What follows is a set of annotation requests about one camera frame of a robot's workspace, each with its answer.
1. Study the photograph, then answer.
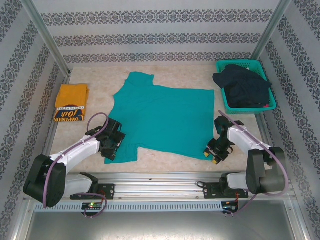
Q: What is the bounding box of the teal t-shirt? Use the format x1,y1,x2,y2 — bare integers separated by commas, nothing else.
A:
104,71,216,165

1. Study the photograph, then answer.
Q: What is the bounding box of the folded yellow printed t-shirt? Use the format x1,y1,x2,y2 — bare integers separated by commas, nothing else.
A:
53,83,91,124

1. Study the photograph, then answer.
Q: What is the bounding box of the dark navy garment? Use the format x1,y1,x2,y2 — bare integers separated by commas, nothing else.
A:
212,64,272,109

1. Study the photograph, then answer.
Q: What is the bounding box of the teal plastic basket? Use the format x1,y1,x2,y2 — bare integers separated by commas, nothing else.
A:
215,59,277,116

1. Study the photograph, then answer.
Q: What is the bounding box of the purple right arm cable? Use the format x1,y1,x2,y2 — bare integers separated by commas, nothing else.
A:
218,109,290,219

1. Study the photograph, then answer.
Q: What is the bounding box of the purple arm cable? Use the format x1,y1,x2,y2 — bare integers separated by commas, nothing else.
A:
42,112,111,210
218,109,290,219

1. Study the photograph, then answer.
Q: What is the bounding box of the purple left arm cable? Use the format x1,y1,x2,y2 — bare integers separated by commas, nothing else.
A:
42,112,111,210

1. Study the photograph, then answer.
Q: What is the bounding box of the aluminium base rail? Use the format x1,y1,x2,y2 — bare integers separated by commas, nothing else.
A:
66,171,251,201

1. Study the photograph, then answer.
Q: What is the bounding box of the perforated metal cable duct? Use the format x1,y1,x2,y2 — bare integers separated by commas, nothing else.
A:
33,200,224,213

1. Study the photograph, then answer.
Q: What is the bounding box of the aluminium frame post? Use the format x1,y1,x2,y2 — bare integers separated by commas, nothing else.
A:
249,0,294,61
24,0,72,77

